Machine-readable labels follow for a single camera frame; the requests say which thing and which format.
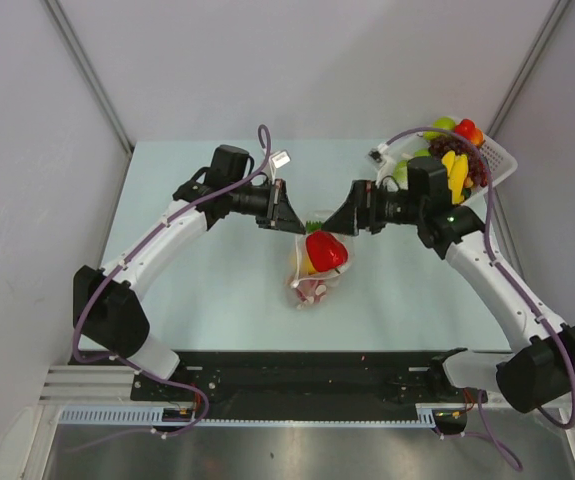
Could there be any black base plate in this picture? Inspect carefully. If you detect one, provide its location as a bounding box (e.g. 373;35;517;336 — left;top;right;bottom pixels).
129;350;498;423

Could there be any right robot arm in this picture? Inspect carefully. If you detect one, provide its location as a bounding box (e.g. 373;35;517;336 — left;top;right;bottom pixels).
322;157;575;416

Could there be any dark purple grape bunch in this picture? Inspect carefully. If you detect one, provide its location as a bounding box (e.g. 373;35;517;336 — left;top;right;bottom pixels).
429;135;488;189

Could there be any yellow orange fruit toy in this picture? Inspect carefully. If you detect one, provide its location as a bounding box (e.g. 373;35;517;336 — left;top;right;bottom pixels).
290;250;318;277

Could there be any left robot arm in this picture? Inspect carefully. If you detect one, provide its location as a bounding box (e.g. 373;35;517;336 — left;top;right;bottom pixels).
73;145;305;400

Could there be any red bell pepper toy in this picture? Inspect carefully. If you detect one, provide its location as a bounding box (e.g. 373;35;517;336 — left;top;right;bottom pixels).
305;230;349;273

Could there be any white plastic food basket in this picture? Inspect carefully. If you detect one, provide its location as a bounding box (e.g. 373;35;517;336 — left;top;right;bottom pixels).
380;116;518;206

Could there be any aluminium frame rail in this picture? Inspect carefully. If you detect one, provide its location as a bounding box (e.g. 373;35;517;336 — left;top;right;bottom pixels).
39;365;134;405

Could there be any white slotted cable duct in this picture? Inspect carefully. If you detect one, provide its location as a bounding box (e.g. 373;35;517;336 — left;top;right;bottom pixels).
59;405;203;425

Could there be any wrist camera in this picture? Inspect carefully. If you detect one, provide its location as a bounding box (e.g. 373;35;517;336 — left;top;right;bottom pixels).
366;144;395;185
263;150;291;184

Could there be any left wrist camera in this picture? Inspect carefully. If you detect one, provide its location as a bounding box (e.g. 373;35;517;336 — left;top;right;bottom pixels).
263;150;291;184

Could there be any green leaf toy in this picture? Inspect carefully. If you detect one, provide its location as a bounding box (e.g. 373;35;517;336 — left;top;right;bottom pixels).
305;220;323;234

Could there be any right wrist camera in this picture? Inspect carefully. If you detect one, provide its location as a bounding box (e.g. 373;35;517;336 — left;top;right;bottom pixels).
366;144;395;185

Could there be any clear zip top bag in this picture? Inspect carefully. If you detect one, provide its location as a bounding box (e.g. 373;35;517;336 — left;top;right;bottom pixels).
285;210;354;310

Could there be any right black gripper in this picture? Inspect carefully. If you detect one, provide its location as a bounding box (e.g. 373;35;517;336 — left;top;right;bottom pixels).
322;179;425;236

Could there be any yellow banana bunch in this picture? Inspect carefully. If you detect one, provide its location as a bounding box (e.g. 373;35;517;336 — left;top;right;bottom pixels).
441;150;469;205

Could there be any green pear toy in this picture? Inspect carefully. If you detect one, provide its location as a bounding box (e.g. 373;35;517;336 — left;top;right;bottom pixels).
422;116;457;141

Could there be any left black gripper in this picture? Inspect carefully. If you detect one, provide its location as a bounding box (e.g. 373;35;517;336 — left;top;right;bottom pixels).
228;179;305;235

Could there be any white cauliflower toy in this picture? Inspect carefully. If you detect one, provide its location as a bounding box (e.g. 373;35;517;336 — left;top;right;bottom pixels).
391;160;408;190

